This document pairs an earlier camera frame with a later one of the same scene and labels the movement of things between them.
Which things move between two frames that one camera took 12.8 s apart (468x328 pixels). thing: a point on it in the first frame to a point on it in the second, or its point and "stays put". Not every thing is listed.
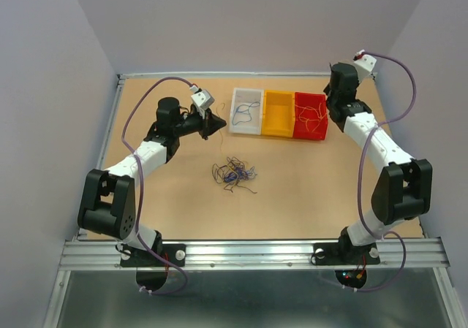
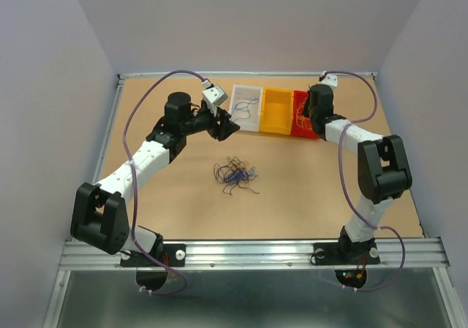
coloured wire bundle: [233, 173] stays put
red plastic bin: [311, 116] stays put
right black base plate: [344, 253] stays put
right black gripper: [327, 89] to [308, 100]
